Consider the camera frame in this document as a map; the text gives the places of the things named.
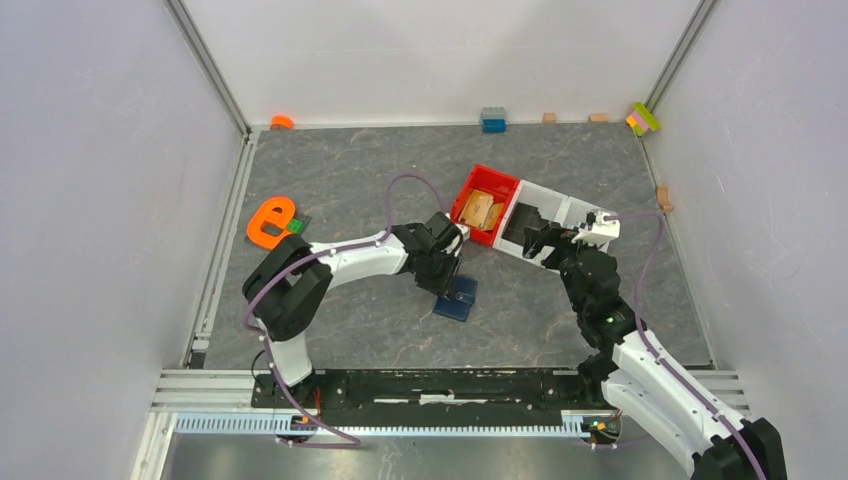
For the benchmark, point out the flat tan wooden block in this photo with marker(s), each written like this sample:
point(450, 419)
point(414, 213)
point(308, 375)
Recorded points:
point(598, 118)

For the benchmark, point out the navy blue card holder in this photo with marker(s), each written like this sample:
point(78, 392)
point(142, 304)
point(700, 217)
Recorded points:
point(460, 308)

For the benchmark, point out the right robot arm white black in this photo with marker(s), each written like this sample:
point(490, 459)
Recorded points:
point(633, 374)

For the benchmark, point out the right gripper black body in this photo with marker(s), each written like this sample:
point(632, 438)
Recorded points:
point(565, 253)

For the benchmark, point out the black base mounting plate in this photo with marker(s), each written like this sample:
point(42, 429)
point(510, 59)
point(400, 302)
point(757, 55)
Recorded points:
point(523, 397)

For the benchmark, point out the green pink toy brick stack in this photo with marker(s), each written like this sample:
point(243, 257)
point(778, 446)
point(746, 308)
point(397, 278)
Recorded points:
point(641, 120)

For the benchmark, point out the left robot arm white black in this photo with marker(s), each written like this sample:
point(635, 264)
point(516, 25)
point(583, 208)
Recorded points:
point(287, 288)

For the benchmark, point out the green toy block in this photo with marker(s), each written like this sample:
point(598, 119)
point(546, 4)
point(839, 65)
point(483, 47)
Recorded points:
point(296, 226)

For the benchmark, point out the white plastic bin right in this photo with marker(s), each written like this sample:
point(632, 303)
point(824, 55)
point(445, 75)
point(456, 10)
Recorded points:
point(575, 211)

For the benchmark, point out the curved tan wooden piece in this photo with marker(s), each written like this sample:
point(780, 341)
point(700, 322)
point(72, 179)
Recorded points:
point(663, 199)

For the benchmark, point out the red plastic bin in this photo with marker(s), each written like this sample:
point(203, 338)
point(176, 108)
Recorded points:
point(487, 179)

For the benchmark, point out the orange plastic letter shape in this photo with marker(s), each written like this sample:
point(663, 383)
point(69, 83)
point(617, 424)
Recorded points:
point(270, 223)

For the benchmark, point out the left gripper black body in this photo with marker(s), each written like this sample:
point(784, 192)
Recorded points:
point(432, 276)

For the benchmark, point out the white plastic bin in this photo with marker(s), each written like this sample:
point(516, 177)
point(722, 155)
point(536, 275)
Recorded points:
point(575, 211)
point(533, 206)

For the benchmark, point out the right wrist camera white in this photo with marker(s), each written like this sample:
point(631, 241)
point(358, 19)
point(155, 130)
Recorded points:
point(598, 229)

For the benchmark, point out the white plastic bin left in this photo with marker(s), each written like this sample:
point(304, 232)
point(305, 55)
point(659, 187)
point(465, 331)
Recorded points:
point(533, 206)

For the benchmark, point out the blue grey toy brick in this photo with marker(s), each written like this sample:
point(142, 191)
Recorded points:
point(493, 120)

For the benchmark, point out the orange round cap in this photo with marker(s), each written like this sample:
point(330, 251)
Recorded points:
point(281, 122)

